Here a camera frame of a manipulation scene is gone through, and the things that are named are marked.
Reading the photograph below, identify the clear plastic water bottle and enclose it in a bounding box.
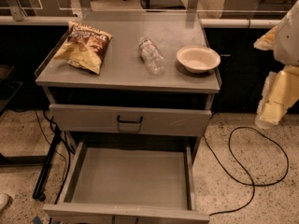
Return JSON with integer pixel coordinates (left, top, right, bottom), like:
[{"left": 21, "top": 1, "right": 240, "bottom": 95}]
[{"left": 138, "top": 37, "right": 165, "bottom": 76}]

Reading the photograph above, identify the black floor cable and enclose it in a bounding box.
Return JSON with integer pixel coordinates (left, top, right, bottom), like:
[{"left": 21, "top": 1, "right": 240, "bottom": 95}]
[{"left": 203, "top": 126, "right": 291, "bottom": 217}]

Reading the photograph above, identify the black drawer handle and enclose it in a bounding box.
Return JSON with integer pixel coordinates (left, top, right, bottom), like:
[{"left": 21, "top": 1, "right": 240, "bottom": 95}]
[{"left": 117, "top": 115, "right": 143, "bottom": 124}]

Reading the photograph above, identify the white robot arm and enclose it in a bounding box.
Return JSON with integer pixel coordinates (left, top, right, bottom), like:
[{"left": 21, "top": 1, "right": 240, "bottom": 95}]
[{"left": 254, "top": 1, "right": 299, "bottom": 129}]

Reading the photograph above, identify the grey metal drawer cabinet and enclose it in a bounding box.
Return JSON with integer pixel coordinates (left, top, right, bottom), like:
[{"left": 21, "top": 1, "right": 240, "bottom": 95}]
[{"left": 36, "top": 10, "right": 221, "bottom": 151}]

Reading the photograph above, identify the closed grey top drawer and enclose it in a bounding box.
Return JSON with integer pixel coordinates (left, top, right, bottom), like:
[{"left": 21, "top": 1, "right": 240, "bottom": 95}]
[{"left": 50, "top": 104, "right": 211, "bottom": 136}]

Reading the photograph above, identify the open grey middle drawer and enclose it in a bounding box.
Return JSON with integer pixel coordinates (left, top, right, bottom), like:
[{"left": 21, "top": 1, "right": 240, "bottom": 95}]
[{"left": 43, "top": 143, "right": 209, "bottom": 224}]

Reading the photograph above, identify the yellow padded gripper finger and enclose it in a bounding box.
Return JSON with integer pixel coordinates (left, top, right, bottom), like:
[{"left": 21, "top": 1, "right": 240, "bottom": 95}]
[
  {"left": 255, "top": 65, "right": 299, "bottom": 129},
  {"left": 253, "top": 26, "right": 278, "bottom": 50}
]

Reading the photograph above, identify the white shoe tip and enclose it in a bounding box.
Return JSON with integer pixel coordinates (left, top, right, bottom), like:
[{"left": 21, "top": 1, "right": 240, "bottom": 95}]
[{"left": 0, "top": 193, "right": 10, "bottom": 211}]

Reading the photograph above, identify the white horizontal rail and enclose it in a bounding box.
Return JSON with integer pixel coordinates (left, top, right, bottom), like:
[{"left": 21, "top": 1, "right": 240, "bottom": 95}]
[{"left": 201, "top": 19, "right": 280, "bottom": 29}]

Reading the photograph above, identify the black table leg frame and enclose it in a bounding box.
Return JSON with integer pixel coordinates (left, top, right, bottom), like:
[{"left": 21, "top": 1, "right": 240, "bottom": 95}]
[{"left": 0, "top": 127, "right": 61, "bottom": 202}]

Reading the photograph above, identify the yellow brown chip bag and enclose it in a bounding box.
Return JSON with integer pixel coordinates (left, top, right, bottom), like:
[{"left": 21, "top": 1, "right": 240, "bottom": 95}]
[{"left": 54, "top": 21, "right": 112, "bottom": 75}]

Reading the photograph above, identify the white paper bowl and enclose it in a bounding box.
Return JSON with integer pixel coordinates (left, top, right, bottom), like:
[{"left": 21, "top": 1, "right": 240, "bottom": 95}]
[{"left": 177, "top": 46, "right": 221, "bottom": 74}]

